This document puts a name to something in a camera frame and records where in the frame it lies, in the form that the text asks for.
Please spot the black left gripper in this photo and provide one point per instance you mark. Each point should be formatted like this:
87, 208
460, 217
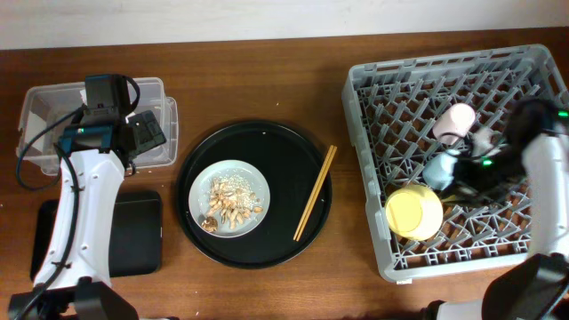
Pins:
150, 133

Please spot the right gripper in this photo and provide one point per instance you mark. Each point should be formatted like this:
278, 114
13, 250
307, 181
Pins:
467, 183

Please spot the blue plastic cup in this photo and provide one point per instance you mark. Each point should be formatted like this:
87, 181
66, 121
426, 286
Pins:
438, 172

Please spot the pink plastic cup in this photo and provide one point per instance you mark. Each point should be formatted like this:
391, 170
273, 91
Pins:
454, 123

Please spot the yellow plastic bowl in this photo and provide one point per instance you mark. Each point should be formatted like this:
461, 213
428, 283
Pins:
414, 212

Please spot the grey plate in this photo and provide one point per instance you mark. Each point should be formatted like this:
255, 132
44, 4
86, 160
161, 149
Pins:
198, 196

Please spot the peanut shells and rice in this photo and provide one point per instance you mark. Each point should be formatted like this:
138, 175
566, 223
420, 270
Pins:
231, 202

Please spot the wooden chopstick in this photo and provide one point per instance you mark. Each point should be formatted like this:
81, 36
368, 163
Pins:
316, 195
313, 193

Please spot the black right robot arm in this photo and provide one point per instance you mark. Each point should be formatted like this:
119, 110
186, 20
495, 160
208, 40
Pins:
536, 152

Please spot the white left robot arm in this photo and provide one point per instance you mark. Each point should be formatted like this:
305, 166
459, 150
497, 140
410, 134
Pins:
94, 156

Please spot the grey plastic dishwasher rack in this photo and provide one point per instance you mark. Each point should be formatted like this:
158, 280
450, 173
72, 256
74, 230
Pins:
391, 108

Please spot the clear plastic bin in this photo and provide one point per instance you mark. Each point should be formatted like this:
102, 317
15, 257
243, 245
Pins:
44, 105

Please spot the black rectangular bin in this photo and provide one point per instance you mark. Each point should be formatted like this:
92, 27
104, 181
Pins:
135, 246

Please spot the round black tray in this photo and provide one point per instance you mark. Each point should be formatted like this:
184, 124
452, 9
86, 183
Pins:
290, 163

